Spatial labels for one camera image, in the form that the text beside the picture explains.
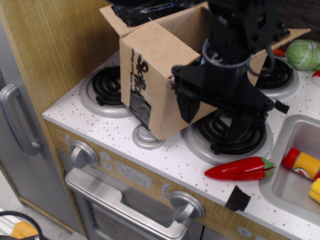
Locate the black tape piece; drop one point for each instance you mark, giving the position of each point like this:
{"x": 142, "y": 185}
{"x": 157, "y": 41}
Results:
{"x": 281, "y": 107}
{"x": 238, "y": 200}

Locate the green toy cabbage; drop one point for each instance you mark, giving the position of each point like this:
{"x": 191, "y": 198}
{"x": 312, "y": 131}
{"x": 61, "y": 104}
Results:
{"x": 304, "y": 54}

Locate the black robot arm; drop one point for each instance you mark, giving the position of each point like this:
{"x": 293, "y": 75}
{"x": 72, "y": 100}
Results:
{"x": 238, "y": 29}

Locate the oven clock display panel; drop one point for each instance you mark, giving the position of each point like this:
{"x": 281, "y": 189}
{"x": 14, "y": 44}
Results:
{"x": 134, "y": 175}

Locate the small silver centre burner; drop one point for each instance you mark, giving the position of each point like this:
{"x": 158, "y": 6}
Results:
{"x": 144, "y": 139}

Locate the black cable loop floor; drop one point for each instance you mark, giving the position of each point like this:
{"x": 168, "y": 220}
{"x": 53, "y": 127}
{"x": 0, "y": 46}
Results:
{"x": 28, "y": 220}

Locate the orange object on floor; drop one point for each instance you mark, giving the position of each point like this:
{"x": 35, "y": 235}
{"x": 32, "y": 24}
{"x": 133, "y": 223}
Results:
{"x": 22, "y": 230}

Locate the grey fridge door handle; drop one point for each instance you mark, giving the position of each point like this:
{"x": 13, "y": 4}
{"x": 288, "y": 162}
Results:
{"x": 8, "y": 96}

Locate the small brown cardboard box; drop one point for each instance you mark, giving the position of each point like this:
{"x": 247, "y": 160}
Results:
{"x": 156, "y": 36}

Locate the red white toy food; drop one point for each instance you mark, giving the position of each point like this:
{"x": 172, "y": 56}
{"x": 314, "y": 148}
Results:
{"x": 316, "y": 78}

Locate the black tape piece front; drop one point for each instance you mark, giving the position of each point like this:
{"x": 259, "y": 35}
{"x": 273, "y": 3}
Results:
{"x": 238, "y": 200}

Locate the red toy chili pepper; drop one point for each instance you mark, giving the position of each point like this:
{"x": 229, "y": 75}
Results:
{"x": 246, "y": 169}

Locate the left black burner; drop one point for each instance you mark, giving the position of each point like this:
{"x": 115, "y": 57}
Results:
{"x": 100, "y": 93}

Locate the silver toy sink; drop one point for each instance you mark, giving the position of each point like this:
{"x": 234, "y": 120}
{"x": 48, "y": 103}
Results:
{"x": 286, "y": 188}

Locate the black tape piece back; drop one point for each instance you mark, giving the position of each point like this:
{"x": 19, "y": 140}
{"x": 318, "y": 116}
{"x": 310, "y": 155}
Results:
{"x": 281, "y": 107}

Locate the silver oven door handle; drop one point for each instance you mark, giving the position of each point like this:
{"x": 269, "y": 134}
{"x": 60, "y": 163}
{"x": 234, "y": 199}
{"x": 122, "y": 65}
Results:
{"x": 107, "y": 216}

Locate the silver oven knob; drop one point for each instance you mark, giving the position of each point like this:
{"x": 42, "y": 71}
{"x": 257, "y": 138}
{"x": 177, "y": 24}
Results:
{"x": 82, "y": 155}
{"x": 186, "y": 206}

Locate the back right black burner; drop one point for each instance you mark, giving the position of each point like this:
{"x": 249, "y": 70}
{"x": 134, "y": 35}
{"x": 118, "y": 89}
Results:
{"x": 282, "y": 82}

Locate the yellow toy corn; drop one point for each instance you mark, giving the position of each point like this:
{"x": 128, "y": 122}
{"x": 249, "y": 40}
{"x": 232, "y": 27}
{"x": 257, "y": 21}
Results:
{"x": 314, "y": 192}

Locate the orange toy carrot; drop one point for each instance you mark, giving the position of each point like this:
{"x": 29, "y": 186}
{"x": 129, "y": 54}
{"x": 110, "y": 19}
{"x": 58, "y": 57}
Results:
{"x": 278, "y": 52}

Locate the right silver oven knob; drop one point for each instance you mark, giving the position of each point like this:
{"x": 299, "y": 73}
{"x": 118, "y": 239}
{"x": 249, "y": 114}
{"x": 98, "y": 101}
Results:
{"x": 186, "y": 206}

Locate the red yellow toy bottle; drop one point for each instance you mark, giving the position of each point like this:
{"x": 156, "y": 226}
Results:
{"x": 302, "y": 163}

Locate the front right black burner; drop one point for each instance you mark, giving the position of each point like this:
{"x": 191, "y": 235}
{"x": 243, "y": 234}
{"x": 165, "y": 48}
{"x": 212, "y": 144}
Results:
{"x": 207, "y": 139}

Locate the black burner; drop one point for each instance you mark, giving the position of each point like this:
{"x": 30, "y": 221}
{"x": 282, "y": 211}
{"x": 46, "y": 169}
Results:
{"x": 207, "y": 139}
{"x": 100, "y": 93}
{"x": 282, "y": 82}

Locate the left silver oven knob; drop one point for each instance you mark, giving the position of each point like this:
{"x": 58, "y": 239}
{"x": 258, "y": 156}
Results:
{"x": 82, "y": 155}

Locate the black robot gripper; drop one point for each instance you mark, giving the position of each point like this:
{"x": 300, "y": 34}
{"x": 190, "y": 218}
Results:
{"x": 224, "y": 86}

